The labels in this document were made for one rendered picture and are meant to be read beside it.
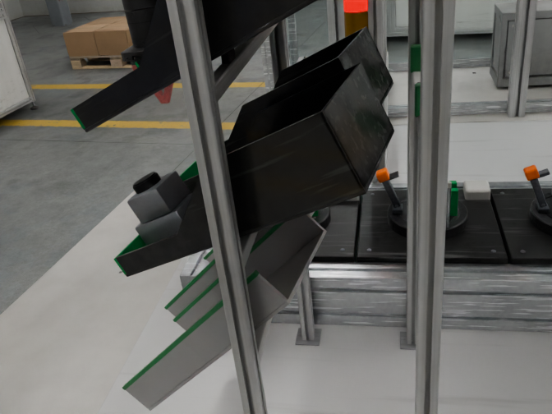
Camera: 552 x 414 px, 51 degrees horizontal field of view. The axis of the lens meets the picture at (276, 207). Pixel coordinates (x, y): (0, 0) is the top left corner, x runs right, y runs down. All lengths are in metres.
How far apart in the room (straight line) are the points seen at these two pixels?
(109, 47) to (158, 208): 6.11
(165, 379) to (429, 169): 0.40
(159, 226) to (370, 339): 0.48
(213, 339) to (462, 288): 0.47
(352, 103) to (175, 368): 0.35
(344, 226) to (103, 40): 5.80
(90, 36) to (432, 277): 6.41
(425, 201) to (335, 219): 0.65
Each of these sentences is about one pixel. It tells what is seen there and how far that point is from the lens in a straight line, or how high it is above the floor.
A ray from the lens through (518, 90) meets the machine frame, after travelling 1.85.
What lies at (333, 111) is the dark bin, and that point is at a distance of 0.45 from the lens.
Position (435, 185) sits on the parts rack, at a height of 1.31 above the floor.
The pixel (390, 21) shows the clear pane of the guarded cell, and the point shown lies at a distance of 2.30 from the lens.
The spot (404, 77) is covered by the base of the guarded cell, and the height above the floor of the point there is 0.86.
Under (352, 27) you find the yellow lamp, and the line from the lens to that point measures 1.12.
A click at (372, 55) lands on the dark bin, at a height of 1.35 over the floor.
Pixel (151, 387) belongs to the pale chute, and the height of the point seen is 1.03.
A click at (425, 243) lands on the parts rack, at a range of 0.46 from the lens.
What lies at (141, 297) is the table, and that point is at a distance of 1.15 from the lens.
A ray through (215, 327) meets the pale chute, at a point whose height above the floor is 1.14.
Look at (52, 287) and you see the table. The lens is 1.27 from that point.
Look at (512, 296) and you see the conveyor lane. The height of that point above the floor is 0.93.
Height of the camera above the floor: 1.52
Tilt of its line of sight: 29 degrees down
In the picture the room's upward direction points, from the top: 7 degrees counter-clockwise
